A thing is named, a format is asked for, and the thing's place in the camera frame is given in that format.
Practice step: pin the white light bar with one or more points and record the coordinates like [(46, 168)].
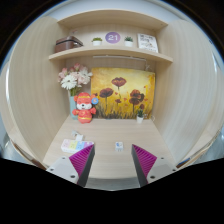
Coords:
[(120, 57)]

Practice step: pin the red plush mouse toy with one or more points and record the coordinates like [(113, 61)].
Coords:
[(85, 113)]

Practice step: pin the white charger with cartoon sticker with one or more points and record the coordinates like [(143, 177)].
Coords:
[(119, 146)]

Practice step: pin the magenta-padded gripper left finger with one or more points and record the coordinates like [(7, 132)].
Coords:
[(61, 168)]

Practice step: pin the small potted plant white pot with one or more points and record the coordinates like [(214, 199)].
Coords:
[(140, 119)]

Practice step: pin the pink and white flower bouquet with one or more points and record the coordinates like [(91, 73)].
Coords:
[(71, 80)]

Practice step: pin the pastel multicolour power strip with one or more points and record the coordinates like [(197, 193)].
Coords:
[(71, 146)]

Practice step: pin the yellow poppy flower painting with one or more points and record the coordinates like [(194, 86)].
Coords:
[(130, 83)]

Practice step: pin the light blue vase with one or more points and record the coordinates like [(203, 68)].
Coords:
[(72, 110)]

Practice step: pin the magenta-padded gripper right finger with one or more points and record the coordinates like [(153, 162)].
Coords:
[(161, 168)]

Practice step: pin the wooden shelf unit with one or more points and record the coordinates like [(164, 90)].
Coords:
[(110, 51)]

